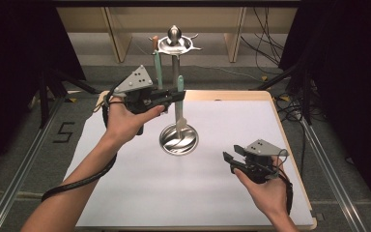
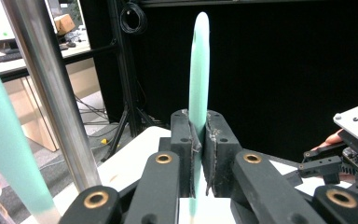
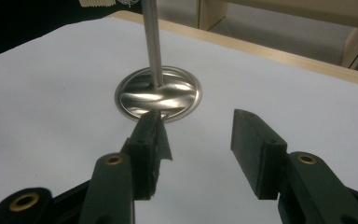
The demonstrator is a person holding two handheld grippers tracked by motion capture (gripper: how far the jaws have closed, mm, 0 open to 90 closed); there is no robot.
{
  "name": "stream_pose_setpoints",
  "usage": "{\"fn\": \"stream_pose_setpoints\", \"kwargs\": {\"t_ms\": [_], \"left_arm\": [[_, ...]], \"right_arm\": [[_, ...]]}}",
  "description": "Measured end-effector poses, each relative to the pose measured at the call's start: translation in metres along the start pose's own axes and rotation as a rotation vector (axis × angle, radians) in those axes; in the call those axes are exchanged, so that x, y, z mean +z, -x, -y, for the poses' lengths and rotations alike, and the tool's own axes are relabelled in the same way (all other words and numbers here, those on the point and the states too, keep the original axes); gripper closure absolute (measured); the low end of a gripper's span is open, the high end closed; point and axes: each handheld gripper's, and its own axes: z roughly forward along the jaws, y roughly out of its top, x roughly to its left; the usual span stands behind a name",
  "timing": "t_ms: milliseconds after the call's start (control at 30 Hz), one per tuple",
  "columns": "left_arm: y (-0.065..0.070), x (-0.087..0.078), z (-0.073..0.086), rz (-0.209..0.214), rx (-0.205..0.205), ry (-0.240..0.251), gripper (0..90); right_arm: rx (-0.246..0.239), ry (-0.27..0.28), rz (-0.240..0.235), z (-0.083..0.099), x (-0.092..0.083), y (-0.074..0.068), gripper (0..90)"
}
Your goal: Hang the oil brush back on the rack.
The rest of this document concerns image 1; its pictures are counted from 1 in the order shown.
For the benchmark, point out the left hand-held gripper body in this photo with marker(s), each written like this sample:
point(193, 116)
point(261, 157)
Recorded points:
point(135, 82)

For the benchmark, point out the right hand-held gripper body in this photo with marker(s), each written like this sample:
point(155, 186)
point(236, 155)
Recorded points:
point(261, 161)

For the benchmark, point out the metal utensil rack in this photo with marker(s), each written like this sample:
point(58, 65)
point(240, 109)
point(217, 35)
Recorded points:
point(178, 141)

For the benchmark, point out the person's right hand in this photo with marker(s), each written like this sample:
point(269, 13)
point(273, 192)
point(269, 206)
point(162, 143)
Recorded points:
point(267, 196)

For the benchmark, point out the person's left hand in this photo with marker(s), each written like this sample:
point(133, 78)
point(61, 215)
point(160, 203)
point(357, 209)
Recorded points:
point(122, 125)

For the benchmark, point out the white table cover sheet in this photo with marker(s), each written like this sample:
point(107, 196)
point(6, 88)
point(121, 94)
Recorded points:
point(190, 187)

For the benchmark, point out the light wooden table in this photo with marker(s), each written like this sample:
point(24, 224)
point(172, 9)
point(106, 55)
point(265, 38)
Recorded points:
point(225, 95)

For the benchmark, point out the black stand legs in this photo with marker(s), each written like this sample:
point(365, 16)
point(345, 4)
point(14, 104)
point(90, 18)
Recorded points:
point(306, 96)
point(44, 96)

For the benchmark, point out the dark curtain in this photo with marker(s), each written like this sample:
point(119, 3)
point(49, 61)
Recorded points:
point(13, 48)
point(351, 64)

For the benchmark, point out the light wooden shelf frame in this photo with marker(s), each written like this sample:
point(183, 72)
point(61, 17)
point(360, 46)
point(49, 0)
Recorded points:
point(119, 38)

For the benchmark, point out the metal floor rail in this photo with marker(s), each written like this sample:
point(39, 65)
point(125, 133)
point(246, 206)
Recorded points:
point(13, 190)
point(335, 183)

